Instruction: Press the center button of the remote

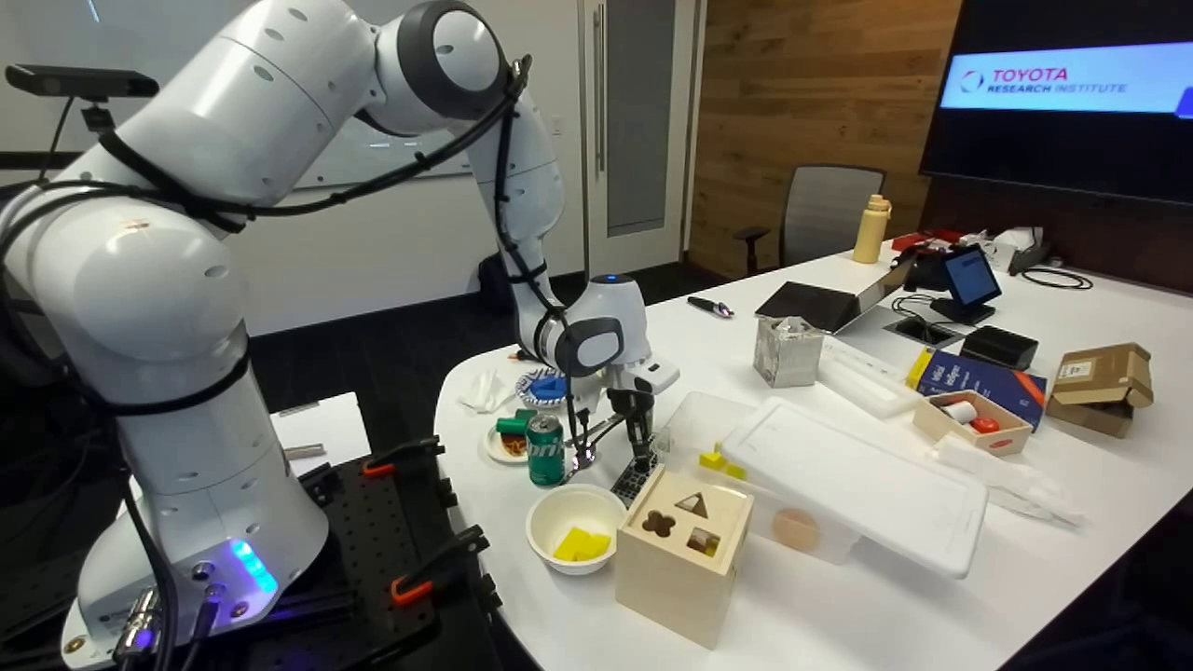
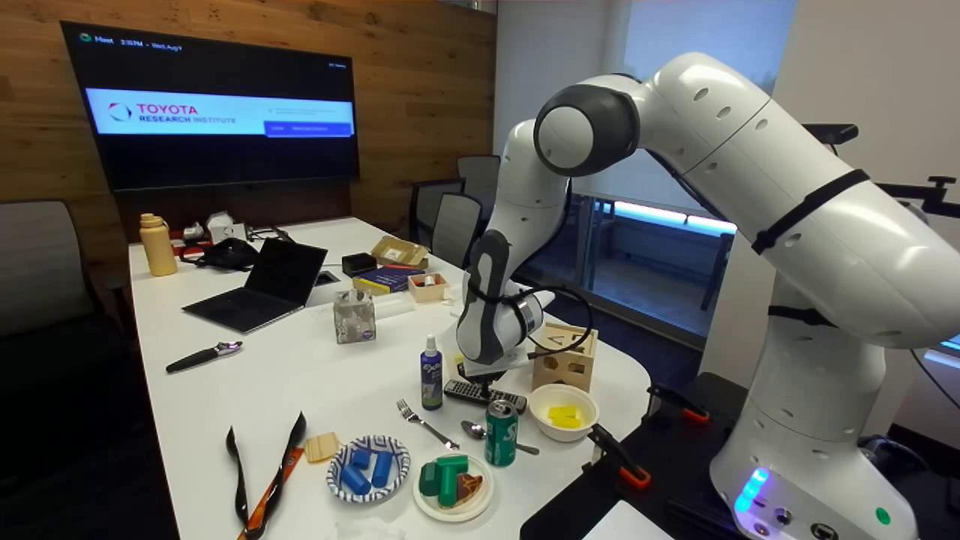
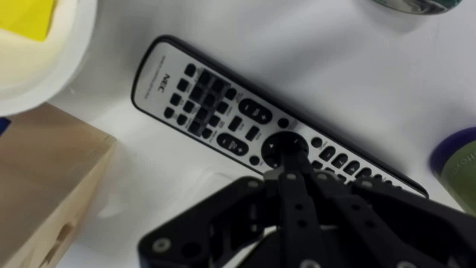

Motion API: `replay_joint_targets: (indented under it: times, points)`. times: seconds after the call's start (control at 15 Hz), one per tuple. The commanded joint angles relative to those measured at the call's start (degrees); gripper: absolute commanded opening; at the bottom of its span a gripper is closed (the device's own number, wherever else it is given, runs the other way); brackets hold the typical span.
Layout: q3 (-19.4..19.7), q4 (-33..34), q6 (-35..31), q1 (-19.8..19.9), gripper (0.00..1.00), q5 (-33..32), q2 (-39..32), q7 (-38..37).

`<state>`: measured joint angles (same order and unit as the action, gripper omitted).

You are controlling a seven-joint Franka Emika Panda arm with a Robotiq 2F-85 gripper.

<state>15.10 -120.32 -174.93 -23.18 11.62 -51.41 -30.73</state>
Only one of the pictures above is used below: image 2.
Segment orange-handled tongs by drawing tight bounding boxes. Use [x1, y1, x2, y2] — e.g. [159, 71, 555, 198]
[221, 409, 313, 540]

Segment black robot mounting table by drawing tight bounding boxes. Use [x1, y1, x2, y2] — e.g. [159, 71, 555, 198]
[517, 368, 773, 540]

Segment green soda can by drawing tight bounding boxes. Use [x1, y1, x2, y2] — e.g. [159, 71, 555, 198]
[482, 397, 523, 470]

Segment wall mounted television screen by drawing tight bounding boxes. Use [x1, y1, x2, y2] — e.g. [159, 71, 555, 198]
[59, 18, 364, 196]

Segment blue labelled small bottle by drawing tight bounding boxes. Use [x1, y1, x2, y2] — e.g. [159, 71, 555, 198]
[416, 333, 448, 415]

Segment blue flat box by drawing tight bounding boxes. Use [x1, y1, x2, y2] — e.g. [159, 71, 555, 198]
[350, 265, 415, 296]

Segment small white plate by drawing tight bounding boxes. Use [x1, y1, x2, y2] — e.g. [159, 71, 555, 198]
[407, 454, 498, 528]

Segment small flat wooden square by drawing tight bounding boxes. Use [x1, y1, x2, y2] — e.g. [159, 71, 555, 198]
[303, 429, 346, 469]

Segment black cloth bag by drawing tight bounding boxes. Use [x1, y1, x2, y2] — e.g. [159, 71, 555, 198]
[193, 233, 264, 274]

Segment black laptop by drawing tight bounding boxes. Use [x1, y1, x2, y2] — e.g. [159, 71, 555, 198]
[181, 238, 330, 336]

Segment metal fork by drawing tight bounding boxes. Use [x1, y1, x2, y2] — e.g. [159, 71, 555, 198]
[392, 397, 466, 454]

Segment metal spoon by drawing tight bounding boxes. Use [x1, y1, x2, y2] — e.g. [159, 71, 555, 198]
[458, 416, 543, 460]

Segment tan plastic bottle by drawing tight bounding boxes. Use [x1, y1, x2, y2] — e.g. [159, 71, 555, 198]
[134, 211, 182, 278]

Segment blue patterned paper plate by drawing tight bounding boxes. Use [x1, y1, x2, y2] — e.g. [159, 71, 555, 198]
[323, 432, 415, 508]

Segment black looped cable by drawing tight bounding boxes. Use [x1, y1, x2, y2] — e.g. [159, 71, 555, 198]
[523, 283, 597, 362]

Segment green rectangular block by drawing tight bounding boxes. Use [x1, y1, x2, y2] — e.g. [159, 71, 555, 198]
[416, 460, 445, 498]

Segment white round bowl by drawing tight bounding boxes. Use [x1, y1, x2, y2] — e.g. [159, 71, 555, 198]
[526, 381, 602, 446]

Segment silver patterned cube box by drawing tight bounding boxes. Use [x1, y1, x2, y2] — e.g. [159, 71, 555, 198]
[330, 288, 380, 348]

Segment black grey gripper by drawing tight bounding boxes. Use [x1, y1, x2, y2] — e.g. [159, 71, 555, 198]
[454, 336, 535, 394]

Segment wooden shape sorter box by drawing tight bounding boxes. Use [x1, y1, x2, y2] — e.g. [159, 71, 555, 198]
[529, 320, 600, 397]

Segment white crumpled object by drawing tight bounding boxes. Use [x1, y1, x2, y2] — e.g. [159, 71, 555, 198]
[202, 211, 253, 245]

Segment blue toy block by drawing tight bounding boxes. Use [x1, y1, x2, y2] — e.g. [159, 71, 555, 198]
[336, 460, 374, 498]

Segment small tan wooden tray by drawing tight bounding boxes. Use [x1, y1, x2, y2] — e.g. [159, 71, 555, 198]
[404, 271, 450, 305]

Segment green cylinder block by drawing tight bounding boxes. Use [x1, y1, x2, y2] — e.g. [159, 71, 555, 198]
[435, 454, 472, 511]

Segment black marker pen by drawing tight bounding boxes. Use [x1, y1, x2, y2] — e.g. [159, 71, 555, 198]
[162, 339, 247, 379]

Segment silver black remote control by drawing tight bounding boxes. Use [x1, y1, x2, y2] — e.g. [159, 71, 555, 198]
[440, 379, 531, 415]

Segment dark grey office chair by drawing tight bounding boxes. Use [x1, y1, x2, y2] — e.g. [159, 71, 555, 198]
[429, 189, 487, 271]
[404, 154, 503, 249]

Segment black orange clamp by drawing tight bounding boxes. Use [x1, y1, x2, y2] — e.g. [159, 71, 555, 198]
[645, 381, 717, 432]
[586, 419, 657, 495]

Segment small black box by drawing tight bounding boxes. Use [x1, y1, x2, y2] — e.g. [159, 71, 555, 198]
[339, 249, 380, 278]

